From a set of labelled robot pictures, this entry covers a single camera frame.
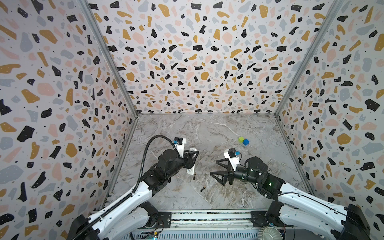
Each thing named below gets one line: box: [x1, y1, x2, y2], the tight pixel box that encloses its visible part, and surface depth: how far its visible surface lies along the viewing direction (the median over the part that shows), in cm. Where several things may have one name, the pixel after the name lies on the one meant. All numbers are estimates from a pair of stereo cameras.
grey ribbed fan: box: [258, 225, 284, 240], surface depth 71 cm
